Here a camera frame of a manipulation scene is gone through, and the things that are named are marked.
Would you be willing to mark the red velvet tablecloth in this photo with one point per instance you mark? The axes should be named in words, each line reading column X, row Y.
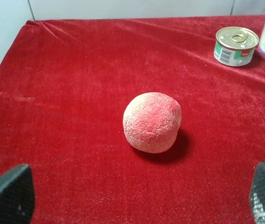
column 64, row 86

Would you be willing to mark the small tin can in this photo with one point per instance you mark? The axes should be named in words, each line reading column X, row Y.
column 235, row 46

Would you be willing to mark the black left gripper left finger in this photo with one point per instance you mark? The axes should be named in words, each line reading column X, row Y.
column 17, row 195

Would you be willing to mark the red peach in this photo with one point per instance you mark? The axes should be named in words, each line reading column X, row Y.
column 151, row 122

